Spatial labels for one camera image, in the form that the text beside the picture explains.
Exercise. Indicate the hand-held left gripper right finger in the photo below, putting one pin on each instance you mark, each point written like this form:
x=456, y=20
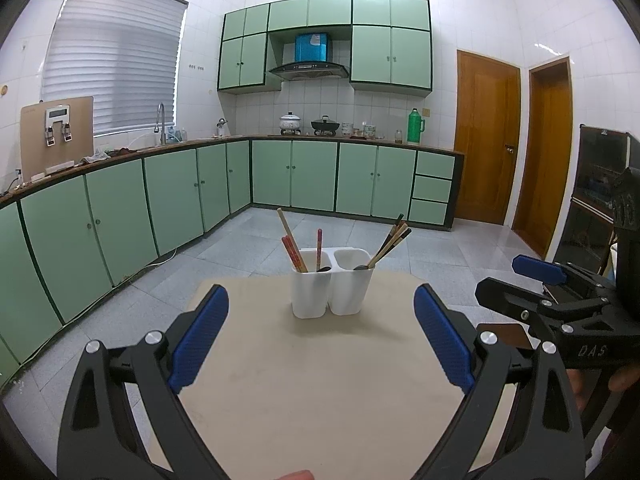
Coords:
x=442, y=340

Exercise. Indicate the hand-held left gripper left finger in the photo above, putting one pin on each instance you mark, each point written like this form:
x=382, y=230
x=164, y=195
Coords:
x=200, y=340

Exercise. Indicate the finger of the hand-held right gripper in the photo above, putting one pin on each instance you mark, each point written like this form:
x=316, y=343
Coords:
x=542, y=269
x=515, y=302

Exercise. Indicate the black chopstick with gold band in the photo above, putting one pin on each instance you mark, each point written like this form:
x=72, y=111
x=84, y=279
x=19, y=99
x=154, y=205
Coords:
x=395, y=245

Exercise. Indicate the wooden chopstick with red band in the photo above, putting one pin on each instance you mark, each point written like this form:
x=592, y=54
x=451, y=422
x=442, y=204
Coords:
x=395, y=237

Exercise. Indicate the white double utensil holder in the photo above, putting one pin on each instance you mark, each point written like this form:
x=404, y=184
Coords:
x=310, y=295

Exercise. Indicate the black chopstick with red end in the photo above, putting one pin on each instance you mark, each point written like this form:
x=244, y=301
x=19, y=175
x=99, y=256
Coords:
x=392, y=230

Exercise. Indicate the orange and red wooden chopstick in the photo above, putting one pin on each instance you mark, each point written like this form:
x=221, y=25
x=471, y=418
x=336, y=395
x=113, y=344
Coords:
x=296, y=256
x=291, y=252

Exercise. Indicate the plain wooden chopstick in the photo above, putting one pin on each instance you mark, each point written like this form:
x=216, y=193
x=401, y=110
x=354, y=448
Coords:
x=286, y=225

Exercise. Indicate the red patterned wooden chopstick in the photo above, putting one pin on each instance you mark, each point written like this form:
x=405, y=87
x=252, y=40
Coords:
x=319, y=247

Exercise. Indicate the person's right hand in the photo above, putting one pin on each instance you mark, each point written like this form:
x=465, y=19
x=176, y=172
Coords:
x=625, y=377

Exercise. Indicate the person's left hand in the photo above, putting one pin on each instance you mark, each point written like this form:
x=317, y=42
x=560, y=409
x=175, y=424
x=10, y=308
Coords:
x=297, y=475

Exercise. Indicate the dark brown square object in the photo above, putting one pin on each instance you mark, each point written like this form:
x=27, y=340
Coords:
x=512, y=336

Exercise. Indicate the black glass door cabinet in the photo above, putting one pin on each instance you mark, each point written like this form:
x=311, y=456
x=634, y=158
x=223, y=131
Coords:
x=595, y=185

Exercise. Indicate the plain wooden door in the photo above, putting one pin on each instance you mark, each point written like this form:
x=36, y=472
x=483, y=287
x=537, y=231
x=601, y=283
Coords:
x=542, y=160

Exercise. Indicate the green lower kitchen cabinets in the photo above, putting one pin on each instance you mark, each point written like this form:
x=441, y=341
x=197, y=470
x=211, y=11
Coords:
x=120, y=220

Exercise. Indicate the green kitchen cabinets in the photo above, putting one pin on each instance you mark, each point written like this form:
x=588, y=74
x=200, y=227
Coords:
x=375, y=55
x=120, y=220

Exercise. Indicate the green thermos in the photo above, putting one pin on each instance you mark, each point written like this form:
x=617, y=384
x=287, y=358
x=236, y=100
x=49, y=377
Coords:
x=415, y=127

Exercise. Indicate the small glass jar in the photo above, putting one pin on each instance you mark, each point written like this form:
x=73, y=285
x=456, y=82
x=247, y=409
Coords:
x=398, y=136

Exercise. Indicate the cloth on counter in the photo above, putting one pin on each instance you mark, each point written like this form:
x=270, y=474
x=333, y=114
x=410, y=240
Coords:
x=105, y=154

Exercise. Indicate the patterned cup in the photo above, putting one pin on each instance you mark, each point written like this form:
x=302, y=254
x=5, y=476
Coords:
x=369, y=131

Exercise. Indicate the metal kitchen faucet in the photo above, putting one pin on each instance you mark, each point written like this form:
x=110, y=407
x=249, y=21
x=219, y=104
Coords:
x=161, y=120

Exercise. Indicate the white cooking pot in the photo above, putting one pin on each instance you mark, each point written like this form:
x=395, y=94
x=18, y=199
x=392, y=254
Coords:
x=290, y=122

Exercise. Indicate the brown wooden board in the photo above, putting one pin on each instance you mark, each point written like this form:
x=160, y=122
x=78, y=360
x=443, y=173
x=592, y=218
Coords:
x=80, y=135

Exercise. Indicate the black wok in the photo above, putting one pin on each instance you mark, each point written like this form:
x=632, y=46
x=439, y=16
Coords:
x=325, y=124

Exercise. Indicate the white device on board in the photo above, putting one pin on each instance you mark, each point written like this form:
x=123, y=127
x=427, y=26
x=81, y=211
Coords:
x=57, y=122

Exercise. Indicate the green upper kitchen cabinets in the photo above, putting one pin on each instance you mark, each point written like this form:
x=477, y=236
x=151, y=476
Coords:
x=375, y=55

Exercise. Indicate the white window blind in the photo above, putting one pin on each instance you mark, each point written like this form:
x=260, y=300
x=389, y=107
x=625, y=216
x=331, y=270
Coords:
x=110, y=60

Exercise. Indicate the range hood with blue cover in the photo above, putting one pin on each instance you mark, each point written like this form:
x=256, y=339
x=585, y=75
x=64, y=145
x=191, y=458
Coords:
x=310, y=57

